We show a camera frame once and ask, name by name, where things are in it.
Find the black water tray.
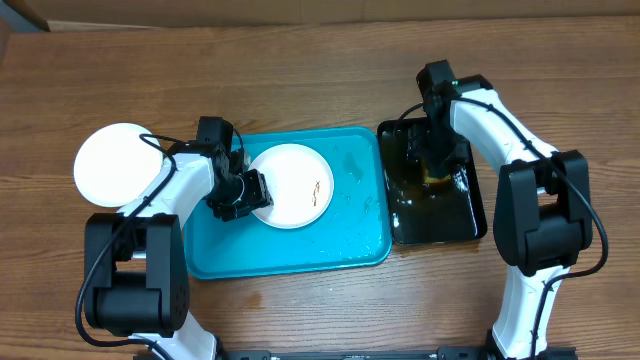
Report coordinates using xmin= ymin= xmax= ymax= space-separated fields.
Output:
xmin=377 ymin=117 xmax=488 ymax=245

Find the teal plastic tray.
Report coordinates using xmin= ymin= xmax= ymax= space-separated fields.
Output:
xmin=184 ymin=127 xmax=392 ymax=280

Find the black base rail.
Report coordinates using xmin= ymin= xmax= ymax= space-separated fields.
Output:
xmin=215 ymin=347 xmax=503 ymax=360

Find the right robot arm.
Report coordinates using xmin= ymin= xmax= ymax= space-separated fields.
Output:
xmin=407 ymin=60 xmax=595 ymax=359

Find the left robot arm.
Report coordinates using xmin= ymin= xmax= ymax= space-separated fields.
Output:
xmin=74 ymin=135 xmax=272 ymax=359

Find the yellow green scrub sponge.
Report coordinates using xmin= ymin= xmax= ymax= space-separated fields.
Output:
xmin=421 ymin=160 xmax=451 ymax=186

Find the white plate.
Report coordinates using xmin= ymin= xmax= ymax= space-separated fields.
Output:
xmin=73 ymin=123 xmax=163 ymax=208
xmin=250 ymin=144 xmax=334 ymax=230

